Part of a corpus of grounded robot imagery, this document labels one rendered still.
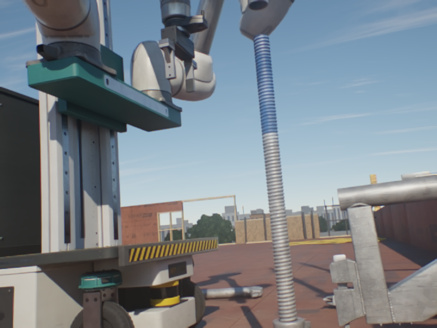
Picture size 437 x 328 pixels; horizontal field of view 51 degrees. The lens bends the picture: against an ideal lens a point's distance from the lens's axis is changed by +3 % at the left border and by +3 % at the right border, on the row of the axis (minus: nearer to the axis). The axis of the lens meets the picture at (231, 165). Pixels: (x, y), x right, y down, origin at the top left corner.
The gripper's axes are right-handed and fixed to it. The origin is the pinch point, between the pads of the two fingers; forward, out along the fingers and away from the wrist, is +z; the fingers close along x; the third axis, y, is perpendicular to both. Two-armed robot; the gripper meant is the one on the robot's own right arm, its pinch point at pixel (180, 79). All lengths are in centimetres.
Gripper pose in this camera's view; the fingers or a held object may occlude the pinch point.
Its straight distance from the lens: 135.9
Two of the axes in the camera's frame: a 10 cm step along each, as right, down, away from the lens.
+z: 0.8, 9.9, -1.5
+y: -9.4, 1.3, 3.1
